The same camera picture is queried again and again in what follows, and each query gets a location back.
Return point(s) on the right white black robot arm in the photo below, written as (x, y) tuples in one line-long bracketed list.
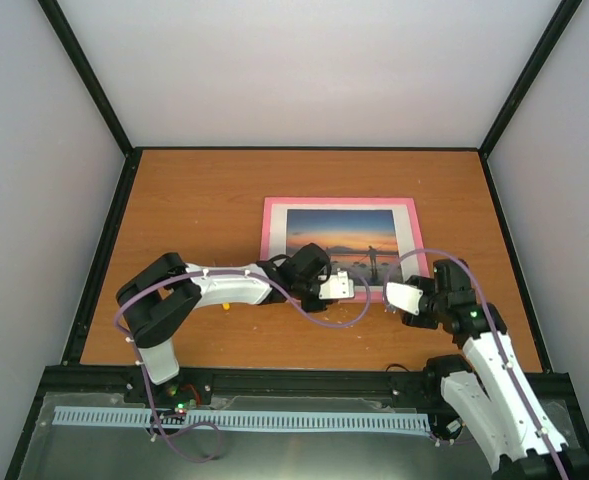
[(485, 384)]

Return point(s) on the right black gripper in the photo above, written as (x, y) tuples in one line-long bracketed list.
[(407, 319)]

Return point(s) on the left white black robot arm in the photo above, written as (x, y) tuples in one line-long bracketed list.
[(157, 301)]

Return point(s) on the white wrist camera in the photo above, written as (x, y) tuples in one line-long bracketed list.
[(404, 297), (337, 286)]

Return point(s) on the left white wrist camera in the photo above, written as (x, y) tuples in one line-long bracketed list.
[(337, 286)]

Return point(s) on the sunset photo in frame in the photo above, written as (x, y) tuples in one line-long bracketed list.
[(367, 241)]

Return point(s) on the metal base plate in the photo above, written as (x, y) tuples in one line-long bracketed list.
[(75, 452)]

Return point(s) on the black aluminium cage frame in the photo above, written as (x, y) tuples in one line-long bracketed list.
[(70, 377)]

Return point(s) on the light blue cable duct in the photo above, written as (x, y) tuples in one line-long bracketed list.
[(246, 421)]

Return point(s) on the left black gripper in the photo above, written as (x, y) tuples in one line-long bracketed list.
[(313, 306)]

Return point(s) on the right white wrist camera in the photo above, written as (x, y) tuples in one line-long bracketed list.
[(404, 297)]

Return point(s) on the pink wooden picture frame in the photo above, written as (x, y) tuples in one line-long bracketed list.
[(274, 223)]

